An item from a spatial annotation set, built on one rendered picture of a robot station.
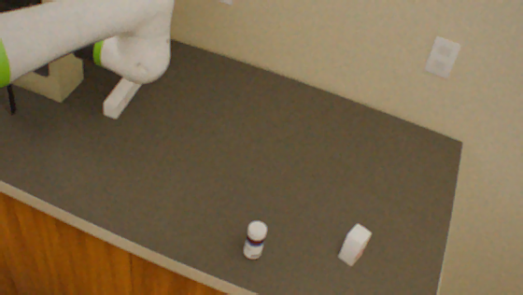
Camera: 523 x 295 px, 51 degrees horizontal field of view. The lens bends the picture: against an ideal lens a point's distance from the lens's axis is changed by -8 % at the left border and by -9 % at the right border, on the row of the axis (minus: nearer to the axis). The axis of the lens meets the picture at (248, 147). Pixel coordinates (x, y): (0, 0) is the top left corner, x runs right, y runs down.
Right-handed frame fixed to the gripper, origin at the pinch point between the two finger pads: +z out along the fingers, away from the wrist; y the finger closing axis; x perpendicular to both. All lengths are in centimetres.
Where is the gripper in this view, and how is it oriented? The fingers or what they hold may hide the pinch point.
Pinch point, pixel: (6, 10)
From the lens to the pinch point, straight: 133.1
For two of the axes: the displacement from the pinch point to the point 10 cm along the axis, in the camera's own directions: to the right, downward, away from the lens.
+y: -3.6, 6.3, -6.9
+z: -9.2, -3.4, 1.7
